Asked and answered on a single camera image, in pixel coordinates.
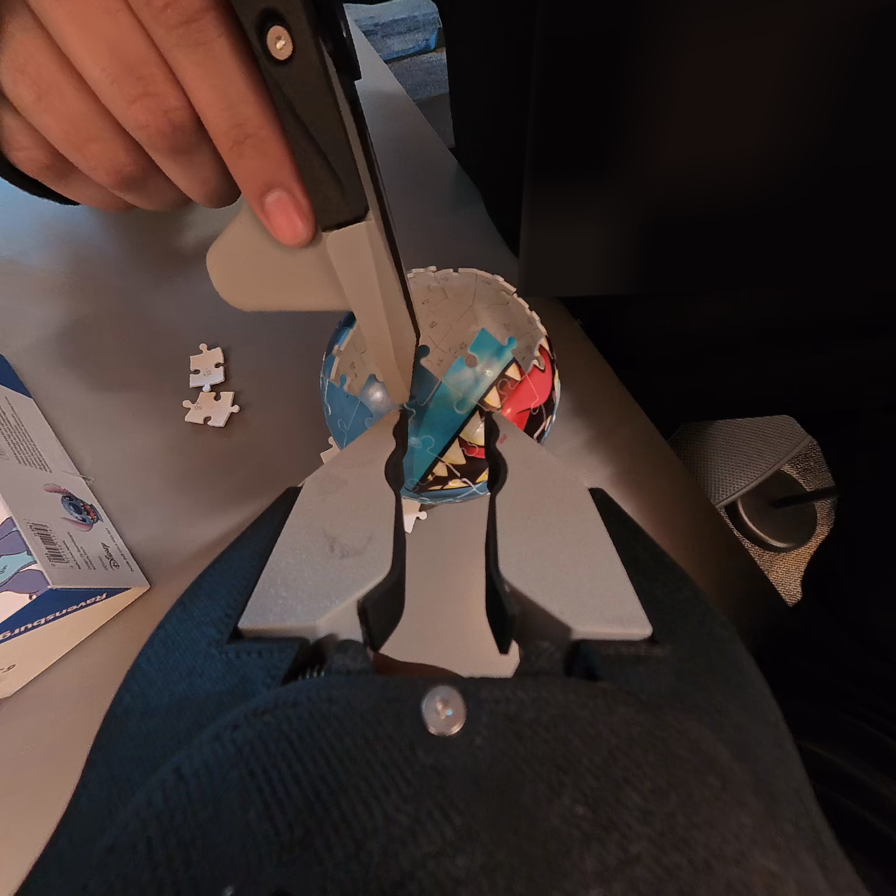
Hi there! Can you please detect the blue puzzle ball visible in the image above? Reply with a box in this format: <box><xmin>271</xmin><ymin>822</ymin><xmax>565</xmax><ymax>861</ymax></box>
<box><xmin>321</xmin><ymin>266</ymin><xmax>561</xmax><ymax>505</ymax></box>

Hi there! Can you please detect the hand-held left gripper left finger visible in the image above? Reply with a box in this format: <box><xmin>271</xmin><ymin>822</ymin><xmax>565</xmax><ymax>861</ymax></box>
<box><xmin>237</xmin><ymin>409</ymin><xmax>408</xmax><ymax>652</ymax></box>

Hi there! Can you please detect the person's right hand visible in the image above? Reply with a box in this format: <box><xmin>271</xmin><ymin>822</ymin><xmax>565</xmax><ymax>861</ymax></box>
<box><xmin>0</xmin><ymin>0</ymin><xmax>317</xmax><ymax>249</ymax></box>

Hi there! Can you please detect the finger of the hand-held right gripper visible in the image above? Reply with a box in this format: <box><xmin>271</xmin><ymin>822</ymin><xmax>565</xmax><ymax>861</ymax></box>
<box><xmin>325</xmin><ymin>28</ymin><xmax>422</xmax><ymax>403</ymax></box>

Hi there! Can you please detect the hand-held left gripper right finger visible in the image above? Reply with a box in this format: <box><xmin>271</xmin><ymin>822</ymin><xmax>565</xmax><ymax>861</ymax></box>
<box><xmin>485</xmin><ymin>413</ymin><xmax>655</xmax><ymax>655</ymax></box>

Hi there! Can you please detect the colourful cartoon puzzle box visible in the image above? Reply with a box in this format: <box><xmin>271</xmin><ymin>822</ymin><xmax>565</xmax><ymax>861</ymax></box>
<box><xmin>0</xmin><ymin>353</ymin><xmax>151</xmax><ymax>701</ymax></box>

